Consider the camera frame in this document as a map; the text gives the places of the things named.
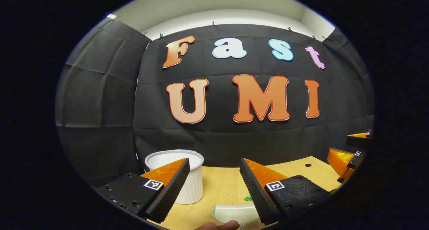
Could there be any white ribbed garbage bin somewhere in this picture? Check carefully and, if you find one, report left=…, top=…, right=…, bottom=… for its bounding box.
left=145, top=150, right=204, bottom=205

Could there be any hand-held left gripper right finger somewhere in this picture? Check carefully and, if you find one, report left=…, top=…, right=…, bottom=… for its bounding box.
left=239, top=158, right=339, bottom=226

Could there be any grey plastic dustpan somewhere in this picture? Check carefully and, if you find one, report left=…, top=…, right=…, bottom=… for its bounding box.
left=212, top=204, right=260, bottom=229

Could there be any wooden desktop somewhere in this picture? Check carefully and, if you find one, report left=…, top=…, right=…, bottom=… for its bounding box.
left=147, top=156, right=342, bottom=230

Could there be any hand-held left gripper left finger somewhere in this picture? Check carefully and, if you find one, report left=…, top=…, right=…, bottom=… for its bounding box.
left=96, top=158, right=190, bottom=224

